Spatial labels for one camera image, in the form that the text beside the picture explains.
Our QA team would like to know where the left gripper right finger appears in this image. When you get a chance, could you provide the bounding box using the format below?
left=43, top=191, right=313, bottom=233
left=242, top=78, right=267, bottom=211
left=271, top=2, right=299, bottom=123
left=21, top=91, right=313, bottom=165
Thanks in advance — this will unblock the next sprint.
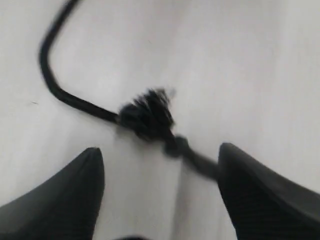
left=218, top=143, right=320, bottom=240

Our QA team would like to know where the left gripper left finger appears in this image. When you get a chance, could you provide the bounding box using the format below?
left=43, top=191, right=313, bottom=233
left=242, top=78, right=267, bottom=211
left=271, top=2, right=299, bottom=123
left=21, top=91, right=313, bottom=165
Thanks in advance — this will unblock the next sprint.
left=0, top=147, right=104, bottom=240

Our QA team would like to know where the black cord with knot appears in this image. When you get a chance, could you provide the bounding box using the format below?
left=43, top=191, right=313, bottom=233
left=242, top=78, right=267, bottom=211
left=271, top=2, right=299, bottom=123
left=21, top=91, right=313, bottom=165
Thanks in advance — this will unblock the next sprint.
left=38, top=0, right=221, bottom=180

